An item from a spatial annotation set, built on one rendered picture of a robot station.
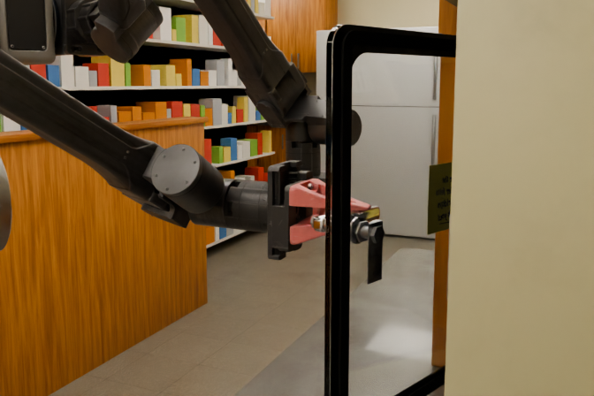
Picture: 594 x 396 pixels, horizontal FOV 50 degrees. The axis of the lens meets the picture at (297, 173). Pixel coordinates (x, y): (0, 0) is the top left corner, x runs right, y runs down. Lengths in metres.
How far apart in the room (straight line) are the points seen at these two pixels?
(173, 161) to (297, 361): 0.41
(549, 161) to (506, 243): 0.07
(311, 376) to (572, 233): 0.51
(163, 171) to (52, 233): 2.29
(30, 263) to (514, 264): 2.52
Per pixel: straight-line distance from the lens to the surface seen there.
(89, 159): 0.71
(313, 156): 1.03
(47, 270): 2.96
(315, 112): 0.98
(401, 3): 6.31
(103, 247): 3.21
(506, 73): 0.51
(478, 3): 0.51
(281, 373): 0.93
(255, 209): 0.70
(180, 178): 0.67
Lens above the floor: 1.34
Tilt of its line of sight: 8 degrees down
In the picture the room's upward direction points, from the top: straight up
